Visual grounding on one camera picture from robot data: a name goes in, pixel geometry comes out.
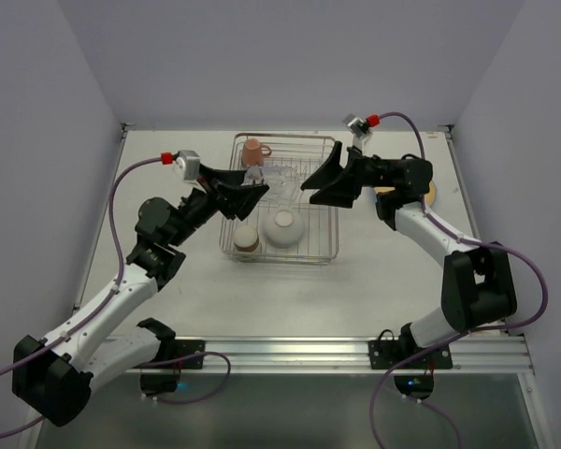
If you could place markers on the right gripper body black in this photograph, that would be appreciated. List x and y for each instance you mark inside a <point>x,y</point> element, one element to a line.
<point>352,171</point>

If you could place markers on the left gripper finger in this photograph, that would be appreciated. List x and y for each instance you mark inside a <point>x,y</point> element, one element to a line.
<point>212,176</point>
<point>238,202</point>

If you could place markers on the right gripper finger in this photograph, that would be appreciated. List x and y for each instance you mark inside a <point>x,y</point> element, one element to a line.
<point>327,171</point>
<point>339,193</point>

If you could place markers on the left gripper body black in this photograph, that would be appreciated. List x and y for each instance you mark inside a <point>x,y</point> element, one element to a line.
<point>216,190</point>

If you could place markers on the pink mug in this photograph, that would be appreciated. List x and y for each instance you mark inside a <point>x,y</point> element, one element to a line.
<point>254,153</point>

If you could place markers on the clear drinking glass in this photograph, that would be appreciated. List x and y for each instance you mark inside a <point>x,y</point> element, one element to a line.
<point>283,183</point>

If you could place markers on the yellow plate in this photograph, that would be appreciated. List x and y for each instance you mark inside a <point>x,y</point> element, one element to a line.
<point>429,198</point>

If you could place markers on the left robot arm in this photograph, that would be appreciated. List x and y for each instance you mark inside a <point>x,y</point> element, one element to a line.
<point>58,374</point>

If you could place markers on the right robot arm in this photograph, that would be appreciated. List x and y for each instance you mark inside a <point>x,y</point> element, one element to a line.
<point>476,288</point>

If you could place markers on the white and brown cup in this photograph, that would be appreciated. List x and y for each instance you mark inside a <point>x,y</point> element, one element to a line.
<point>246,238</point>

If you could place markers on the white bowl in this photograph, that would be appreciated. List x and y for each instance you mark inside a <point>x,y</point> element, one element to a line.
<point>283,228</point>

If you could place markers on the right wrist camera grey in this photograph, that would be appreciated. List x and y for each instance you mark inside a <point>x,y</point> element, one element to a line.
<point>360,130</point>

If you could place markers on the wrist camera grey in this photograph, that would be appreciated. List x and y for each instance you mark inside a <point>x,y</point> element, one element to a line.
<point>360,130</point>
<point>188,165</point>

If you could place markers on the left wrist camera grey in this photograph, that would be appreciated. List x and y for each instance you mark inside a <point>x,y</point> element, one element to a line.
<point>188,165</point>

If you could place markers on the metal wire dish rack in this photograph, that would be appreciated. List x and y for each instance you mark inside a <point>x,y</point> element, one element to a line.
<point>305,153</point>

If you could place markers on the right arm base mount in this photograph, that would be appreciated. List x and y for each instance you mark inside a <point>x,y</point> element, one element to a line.
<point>418,382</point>

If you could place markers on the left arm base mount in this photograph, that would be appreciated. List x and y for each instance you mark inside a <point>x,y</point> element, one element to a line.
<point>154,384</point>

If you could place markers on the aluminium front rail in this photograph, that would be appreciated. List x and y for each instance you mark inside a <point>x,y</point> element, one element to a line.
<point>472,355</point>

